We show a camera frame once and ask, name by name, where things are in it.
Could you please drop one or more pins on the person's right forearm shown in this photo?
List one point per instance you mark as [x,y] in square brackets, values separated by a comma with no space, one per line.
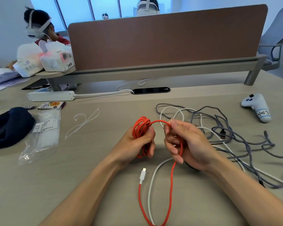
[245,195]

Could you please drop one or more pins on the white head-mounted headset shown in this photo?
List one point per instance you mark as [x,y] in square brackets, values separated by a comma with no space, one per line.
[146,11]
[35,32]

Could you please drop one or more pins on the white printed snack packet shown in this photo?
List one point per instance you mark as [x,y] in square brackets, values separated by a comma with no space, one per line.
[50,105]

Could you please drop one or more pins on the large glass window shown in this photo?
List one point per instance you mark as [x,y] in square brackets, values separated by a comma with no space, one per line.
[73,9]

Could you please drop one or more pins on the black flat tablet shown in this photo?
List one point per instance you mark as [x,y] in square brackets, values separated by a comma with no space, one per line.
[35,87]

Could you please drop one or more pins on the person's right hand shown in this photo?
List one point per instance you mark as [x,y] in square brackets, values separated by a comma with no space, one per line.
[195,148]

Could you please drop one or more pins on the person's left forearm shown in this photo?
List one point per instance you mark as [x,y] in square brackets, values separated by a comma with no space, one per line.
[85,197]

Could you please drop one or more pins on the round beige shelf board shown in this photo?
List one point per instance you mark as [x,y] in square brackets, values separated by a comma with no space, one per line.
[49,74]

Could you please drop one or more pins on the small white rounded object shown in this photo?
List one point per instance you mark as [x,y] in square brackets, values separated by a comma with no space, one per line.
[72,86]

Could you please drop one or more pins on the person's left hand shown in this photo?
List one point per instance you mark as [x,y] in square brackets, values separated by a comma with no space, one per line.
[132,150]

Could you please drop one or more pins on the white paper sheets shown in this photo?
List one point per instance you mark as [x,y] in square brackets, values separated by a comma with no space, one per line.
[2,78]

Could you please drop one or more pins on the white tissue pack pink label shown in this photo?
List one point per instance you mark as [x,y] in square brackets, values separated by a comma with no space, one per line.
[56,58]

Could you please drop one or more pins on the grey metal desk shelf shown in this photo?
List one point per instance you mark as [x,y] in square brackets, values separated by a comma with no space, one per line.
[155,72]

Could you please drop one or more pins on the white power strip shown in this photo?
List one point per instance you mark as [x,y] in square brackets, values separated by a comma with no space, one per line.
[50,96]

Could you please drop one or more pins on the navy baseball cap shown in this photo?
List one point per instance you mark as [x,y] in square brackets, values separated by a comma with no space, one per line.
[9,129]

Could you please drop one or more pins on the small purple candy wrapper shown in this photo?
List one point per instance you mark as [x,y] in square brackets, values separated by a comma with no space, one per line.
[29,107]

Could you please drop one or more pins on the grey office chair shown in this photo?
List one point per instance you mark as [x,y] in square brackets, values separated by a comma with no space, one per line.
[63,34]
[278,23]

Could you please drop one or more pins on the white labelled hand controller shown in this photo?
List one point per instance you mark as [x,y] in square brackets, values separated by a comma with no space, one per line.
[259,108]

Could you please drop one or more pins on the brown desk divider panel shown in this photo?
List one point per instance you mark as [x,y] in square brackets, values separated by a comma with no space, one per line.
[167,37]

